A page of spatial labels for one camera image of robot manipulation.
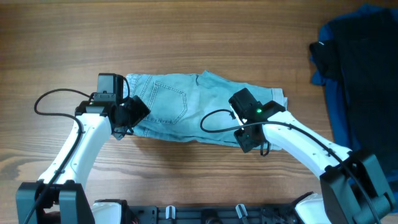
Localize light blue denim shorts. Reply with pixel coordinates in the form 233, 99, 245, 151
124, 71, 287, 147

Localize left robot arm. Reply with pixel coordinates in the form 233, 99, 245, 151
16, 93, 150, 223

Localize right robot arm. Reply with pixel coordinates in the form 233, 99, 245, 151
229, 99, 397, 223

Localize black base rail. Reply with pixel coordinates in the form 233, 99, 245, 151
93, 198, 312, 224

